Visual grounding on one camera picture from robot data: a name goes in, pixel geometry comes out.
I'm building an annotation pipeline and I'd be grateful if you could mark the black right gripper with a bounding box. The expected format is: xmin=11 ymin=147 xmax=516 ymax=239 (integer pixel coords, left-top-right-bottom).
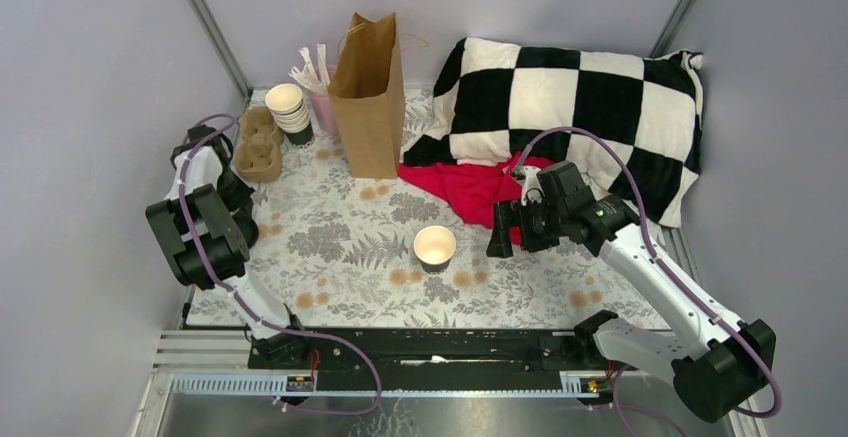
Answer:
xmin=485 ymin=196 xmax=567 ymax=258

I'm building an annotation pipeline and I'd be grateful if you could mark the black paper coffee cup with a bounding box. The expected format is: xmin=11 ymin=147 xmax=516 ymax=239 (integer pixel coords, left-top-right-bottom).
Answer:
xmin=413 ymin=225 xmax=457 ymax=274

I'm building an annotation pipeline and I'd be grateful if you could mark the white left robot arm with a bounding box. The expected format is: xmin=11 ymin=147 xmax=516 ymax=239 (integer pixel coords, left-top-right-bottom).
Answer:
xmin=145 ymin=124 xmax=311 ymax=368

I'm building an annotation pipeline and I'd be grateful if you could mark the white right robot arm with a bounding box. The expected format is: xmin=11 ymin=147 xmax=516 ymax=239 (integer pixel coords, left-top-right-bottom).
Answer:
xmin=486 ymin=196 xmax=776 ymax=423

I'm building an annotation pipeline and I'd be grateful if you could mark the cardboard cup carrier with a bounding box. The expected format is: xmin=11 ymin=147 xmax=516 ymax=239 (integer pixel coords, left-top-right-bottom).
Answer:
xmin=232 ymin=106 xmax=284 ymax=183

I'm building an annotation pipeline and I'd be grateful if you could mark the red cloth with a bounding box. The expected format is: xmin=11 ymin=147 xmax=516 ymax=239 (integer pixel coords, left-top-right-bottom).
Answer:
xmin=399 ymin=153 xmax=522 ymax=230

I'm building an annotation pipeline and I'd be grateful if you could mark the stack of paper cups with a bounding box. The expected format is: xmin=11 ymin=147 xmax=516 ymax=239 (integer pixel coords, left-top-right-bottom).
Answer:
xmin=264 ymin=84 xmax=314 ymax=148

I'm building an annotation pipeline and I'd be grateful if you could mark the pink cup holder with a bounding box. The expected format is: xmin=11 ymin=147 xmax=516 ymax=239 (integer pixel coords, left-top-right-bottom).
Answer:
xmin=308 ymin=90 xmax=339 ymax=135

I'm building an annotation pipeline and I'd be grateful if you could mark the checkered black white pillow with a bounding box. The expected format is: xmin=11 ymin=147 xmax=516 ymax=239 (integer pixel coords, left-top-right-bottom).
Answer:
xmin=403 ymin=37 xmax=704 ymax=228

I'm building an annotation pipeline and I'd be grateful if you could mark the brown paper bag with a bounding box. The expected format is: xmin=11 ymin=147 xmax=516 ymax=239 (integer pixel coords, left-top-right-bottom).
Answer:
xmin=328 ymin=12 xmax=406 ymax=179

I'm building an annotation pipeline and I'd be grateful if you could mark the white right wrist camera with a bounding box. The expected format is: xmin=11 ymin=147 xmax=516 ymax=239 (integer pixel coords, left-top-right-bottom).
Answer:
xmin=510 ymin=166 xmax=544 ymax=206

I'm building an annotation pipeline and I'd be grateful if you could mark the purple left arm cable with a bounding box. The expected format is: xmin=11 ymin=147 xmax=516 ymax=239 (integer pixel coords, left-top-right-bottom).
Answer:
xmin=173 ymin=113 xmax=384 ymax=417

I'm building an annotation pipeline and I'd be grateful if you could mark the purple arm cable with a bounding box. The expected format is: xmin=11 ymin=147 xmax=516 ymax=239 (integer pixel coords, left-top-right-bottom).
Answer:
xmin=510 ymin=127 xmax=784 ymax=437
xmin=173 ymin=113 xmax=384 ymax=417

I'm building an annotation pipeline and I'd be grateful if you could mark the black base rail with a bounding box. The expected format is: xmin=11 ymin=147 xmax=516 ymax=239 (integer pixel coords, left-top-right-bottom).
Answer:
xmin=246 ymin=328 xmax=619 ymax=393

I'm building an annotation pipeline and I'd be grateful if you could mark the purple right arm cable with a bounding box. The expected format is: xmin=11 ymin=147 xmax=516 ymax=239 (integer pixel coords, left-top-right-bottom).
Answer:
xmin=510 ymin=127 xmax=784 ymax=437

